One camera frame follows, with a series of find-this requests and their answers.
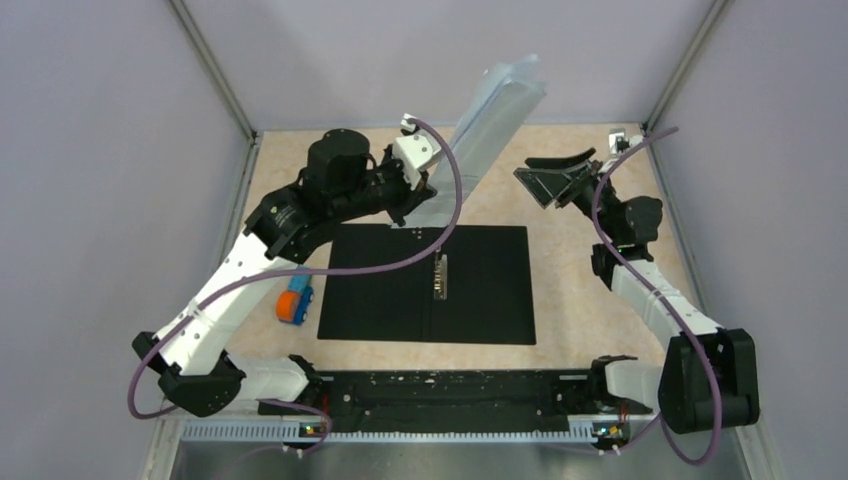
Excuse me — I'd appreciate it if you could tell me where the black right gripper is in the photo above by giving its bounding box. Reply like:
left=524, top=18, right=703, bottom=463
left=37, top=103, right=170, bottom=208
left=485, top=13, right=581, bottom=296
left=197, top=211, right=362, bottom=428
left=514, top=148, right=620, bottom=242

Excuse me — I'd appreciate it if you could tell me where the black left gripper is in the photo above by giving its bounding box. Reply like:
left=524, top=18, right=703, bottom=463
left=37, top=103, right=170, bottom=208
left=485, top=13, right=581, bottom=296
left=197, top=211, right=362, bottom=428
left=333, top=143, right=438, bottom=227

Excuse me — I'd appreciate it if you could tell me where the printed paper sheet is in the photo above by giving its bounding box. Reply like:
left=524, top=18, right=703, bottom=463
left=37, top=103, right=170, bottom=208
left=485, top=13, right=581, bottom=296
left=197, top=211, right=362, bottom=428
left=405, top=54, right=546, bottom=228

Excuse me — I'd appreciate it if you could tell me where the teal black file folder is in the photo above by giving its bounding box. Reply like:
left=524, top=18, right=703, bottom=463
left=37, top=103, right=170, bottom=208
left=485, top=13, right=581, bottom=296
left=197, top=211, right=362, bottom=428
left=317, top=225, right=536, bottom=345

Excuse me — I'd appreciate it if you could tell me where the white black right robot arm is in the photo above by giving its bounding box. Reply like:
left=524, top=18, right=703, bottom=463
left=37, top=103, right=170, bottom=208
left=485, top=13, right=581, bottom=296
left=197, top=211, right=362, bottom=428
left=513, top=130, right=761, bottom=434

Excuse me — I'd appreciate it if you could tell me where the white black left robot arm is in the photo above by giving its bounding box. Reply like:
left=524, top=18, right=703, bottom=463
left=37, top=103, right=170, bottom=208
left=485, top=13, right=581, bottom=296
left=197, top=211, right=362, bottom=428
left=132, top=115, right=454, bottom=417

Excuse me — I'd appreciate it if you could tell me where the orange blue toy truck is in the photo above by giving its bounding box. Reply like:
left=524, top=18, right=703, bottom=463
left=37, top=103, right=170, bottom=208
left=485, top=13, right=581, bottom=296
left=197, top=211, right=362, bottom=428
left=275, top=274, right=314, bottom=325

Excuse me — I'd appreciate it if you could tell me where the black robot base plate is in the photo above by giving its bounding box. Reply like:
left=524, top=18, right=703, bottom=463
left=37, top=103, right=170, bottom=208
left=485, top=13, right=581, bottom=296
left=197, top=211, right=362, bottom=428
left=257, top=369, right=653, bottom=438

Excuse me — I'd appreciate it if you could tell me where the right aluminium corner post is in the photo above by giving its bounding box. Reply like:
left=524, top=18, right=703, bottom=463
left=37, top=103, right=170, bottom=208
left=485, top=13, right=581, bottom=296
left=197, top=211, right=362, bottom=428
left=641, top=0, right=734, bottom=133

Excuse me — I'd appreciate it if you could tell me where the aluminium corner post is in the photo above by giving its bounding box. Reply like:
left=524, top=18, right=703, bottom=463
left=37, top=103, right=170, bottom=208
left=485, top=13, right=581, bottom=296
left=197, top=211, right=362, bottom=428
left=165, top=0, right=257, bottom=144
left=641, top=0, right=734, bottom=133

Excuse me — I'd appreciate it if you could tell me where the left aluminium corner post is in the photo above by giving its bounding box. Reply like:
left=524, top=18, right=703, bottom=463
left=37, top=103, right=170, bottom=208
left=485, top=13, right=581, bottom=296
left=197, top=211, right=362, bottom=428
left=165, top=0, right=257, bottom=144

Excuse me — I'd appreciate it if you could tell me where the aluminium frame rail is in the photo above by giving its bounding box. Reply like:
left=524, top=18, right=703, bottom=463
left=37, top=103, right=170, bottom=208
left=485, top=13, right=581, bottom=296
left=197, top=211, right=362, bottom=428
left=142, top=370, right=790, bottom=480

